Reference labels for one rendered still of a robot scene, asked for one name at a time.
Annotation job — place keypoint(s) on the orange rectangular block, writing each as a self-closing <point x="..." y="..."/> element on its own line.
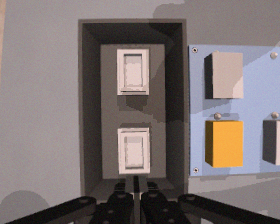
<point x="224" y="143"/>

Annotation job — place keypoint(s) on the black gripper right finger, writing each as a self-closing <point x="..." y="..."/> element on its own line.
<point x="162" y="211"/>

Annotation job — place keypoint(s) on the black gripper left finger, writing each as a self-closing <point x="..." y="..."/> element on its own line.
<point x="121" y="208"/>

